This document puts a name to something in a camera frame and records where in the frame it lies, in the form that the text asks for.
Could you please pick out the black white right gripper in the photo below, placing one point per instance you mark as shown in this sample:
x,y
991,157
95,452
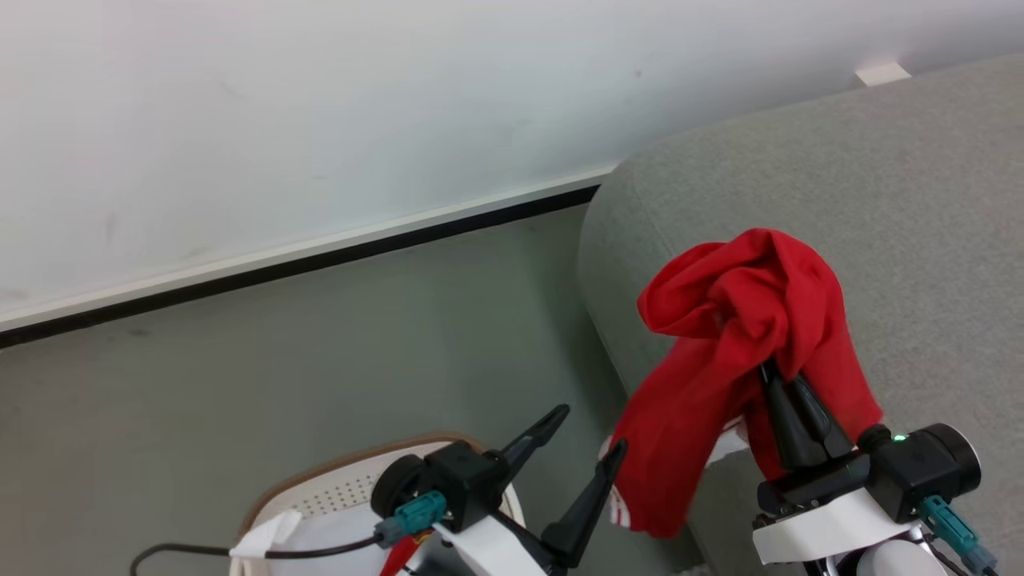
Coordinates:
x,y
824,512

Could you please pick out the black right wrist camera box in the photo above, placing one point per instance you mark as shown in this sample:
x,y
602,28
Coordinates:
x,y
920,468

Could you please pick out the small white wall block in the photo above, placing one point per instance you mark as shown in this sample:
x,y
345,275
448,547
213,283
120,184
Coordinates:
x,y
882,74

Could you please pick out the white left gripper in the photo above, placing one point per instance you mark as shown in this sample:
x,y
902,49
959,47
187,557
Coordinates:
x,y
492,552

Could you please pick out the black and white skirting board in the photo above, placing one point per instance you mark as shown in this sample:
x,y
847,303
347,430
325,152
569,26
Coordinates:
x,y
320,256

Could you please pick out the small red fabric piece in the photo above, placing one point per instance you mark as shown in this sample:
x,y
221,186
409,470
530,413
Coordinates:
x,y
402,552

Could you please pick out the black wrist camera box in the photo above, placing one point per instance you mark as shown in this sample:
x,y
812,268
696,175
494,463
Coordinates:
x,y
460,480
920,468

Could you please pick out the red garment with white stripes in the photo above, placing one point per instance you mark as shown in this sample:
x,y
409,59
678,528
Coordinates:
x,y
720,320

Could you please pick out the white laundry basket tan rim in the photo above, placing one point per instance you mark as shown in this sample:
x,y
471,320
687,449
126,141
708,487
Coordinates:
x,y
336,488

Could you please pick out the grey fabric sofa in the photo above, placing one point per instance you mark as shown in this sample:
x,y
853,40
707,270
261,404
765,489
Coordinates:
x,y
880,200

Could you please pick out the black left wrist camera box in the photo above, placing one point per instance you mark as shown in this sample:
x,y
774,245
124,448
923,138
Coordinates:
x,y
460,480

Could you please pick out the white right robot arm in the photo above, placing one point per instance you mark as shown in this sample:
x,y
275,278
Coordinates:
x,y
892,560

